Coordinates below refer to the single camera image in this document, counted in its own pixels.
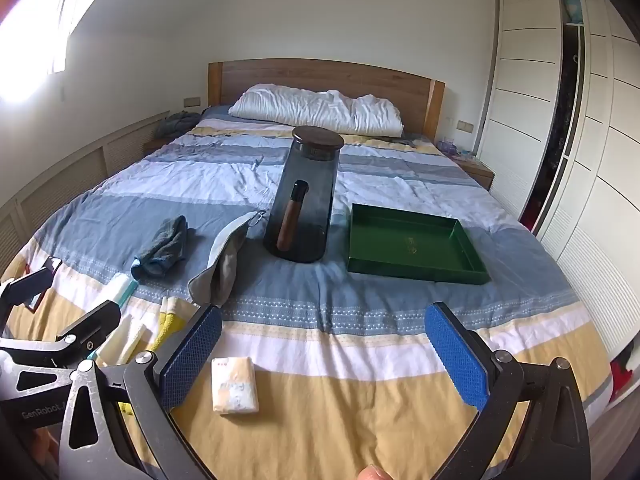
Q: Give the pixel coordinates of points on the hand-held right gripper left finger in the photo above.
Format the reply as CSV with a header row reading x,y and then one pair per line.
x,y
192,355

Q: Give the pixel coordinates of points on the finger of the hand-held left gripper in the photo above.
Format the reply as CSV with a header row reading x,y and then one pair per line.
x,y
30,287
95,324

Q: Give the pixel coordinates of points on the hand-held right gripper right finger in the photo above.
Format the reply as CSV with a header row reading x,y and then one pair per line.
x,y
457,360

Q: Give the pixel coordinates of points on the clear plastic packet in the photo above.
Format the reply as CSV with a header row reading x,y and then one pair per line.
x,y
122,287

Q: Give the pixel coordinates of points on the tissue packet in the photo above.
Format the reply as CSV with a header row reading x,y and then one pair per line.
x,y
235,385

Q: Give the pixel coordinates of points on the white knitted cloth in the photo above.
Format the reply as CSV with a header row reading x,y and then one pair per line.
x,y
225,265

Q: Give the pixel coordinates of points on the dark grey towel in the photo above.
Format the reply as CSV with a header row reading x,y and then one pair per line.
x,y
165,245

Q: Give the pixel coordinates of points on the green tray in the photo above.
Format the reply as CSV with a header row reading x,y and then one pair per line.
x,y
400,245

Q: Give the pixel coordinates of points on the person's right hand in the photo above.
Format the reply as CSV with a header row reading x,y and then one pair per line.
x,y
375,473

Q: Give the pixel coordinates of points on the yellow white cloth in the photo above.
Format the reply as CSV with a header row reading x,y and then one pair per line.
x,y
170,325

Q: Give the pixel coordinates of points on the striped duvet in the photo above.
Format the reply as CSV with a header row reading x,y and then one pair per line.
x,y
350,310

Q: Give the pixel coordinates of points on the red white object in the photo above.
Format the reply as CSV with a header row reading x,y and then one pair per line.
x,y
624,375

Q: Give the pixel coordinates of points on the wooden nightstand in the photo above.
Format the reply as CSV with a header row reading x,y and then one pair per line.
x,y
475,172

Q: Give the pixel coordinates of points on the purple object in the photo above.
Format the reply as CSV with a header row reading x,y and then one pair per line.
x,y
454,147

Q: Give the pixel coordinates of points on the grey clothes pile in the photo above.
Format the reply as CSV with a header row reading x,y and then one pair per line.
x,y
180,122

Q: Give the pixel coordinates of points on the window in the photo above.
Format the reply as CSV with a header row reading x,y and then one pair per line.
x,y
30,60

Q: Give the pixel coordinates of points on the hanging clothes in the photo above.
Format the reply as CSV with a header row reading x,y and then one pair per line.
x,y
560,110

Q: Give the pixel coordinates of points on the white pillow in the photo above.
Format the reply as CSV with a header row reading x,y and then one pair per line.
x,y
310,107

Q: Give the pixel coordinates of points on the white wardrobe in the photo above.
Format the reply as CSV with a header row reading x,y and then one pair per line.
x,y
525,85

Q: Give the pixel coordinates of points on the wooden headboard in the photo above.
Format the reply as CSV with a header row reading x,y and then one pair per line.
x,y
325,75

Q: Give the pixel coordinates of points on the blue vase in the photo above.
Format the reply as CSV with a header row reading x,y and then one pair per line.
x,y
573,6

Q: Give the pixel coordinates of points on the wall switch plate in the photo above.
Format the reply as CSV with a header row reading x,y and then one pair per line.
x,y
464,125
191,101

